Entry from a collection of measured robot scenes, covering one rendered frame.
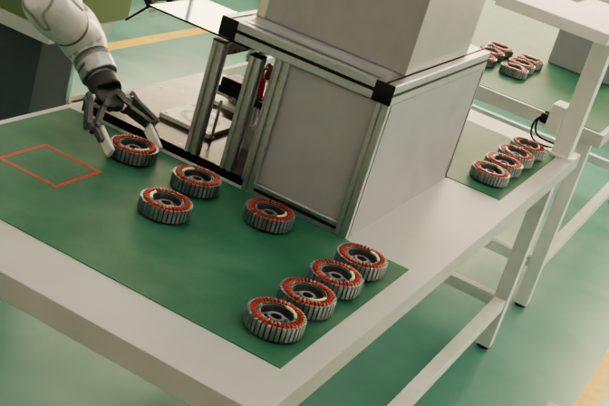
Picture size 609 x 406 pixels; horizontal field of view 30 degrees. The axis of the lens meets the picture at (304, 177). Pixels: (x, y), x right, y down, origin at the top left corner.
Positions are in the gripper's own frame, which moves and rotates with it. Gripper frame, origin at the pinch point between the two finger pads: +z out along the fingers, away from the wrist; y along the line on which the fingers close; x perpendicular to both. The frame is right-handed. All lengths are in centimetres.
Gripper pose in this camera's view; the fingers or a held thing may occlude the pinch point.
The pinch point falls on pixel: (133, 148)
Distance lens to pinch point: 262.8
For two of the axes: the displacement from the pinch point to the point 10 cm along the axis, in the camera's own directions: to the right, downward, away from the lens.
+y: -7.0, 0.6, -7.1
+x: 5.6, -5.6, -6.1
